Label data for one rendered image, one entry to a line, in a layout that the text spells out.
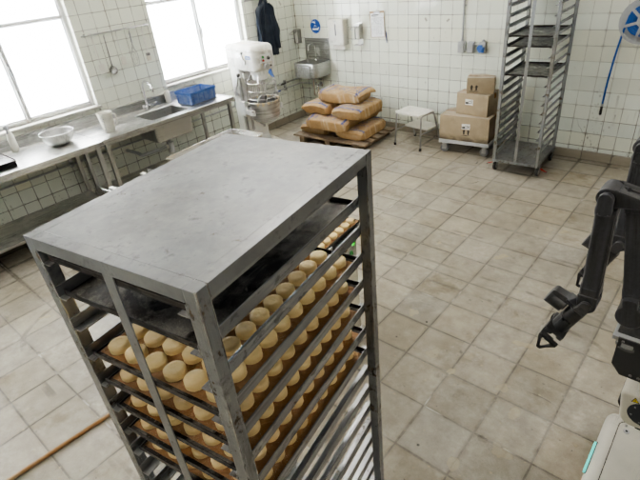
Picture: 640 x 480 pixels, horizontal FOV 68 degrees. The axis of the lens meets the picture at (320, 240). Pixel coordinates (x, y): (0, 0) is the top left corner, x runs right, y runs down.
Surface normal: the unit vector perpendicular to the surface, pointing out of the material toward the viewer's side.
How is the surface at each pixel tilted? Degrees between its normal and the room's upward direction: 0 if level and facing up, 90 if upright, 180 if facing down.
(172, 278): 0
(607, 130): 90
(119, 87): 90
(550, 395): 0
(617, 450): 0
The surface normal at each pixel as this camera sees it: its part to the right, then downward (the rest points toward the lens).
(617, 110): -0.65, 0.44
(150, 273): -0.09, -0.85
